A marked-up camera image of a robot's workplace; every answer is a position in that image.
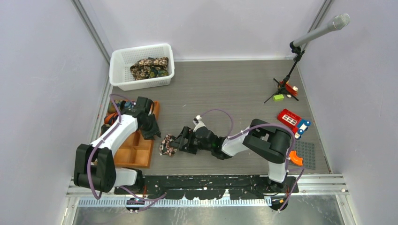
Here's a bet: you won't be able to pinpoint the yellow floral rolled tie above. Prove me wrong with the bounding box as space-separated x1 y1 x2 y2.
107 100 121 114

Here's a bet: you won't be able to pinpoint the orange curved toy piece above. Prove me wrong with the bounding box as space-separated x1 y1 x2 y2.
289 150 304 166

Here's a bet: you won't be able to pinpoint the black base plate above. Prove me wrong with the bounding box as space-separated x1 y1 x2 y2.
115 175 299 200

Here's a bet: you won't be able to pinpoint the purple cable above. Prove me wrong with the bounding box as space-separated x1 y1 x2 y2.
194 108 306 212
86 94 167 214

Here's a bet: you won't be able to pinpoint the blue floral rolled tie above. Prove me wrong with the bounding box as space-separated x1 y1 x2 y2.
120 101 137 115

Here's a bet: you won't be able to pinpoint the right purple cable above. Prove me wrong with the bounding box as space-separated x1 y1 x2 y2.
194 108 306 212

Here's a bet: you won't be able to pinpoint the orange wooden compartment tray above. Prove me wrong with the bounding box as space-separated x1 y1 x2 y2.
101 101 160 168

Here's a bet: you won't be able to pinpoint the black pink floral tie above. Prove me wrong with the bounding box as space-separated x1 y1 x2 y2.
159 134 177 157

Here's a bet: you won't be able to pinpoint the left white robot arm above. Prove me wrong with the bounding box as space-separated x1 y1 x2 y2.
73 97 161 195

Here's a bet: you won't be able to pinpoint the grey microphone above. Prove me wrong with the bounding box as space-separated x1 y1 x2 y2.
291 14 351 47

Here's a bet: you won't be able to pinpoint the grey studded baseplate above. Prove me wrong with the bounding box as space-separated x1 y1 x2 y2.
294 141 316 170

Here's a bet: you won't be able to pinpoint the red toy piece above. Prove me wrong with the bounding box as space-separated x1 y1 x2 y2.
278 81 298 97

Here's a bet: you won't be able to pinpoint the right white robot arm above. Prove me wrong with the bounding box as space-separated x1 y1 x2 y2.
168 115 295 192

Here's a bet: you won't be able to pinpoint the floral ties in basket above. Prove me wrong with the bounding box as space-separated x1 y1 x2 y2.
130 57 169 80

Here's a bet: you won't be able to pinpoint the black microphone tripod stand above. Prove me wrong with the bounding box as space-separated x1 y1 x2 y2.
264 41 305 103

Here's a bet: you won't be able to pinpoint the red toy bus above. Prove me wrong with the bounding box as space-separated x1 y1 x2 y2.
277 109 312 140

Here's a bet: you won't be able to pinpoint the orange striped rolled tie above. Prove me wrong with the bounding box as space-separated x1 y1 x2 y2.
104 112 119 126

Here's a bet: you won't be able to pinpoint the white plastic basket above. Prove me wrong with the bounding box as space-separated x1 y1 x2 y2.
109 44 175 91

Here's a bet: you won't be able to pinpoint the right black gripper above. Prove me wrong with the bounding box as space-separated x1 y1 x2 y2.
170 126 213 154

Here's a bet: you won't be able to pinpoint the green toy block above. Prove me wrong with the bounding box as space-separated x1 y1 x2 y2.
272 94 284 102

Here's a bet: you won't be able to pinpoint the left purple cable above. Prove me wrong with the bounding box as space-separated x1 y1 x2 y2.
86 94 167 214

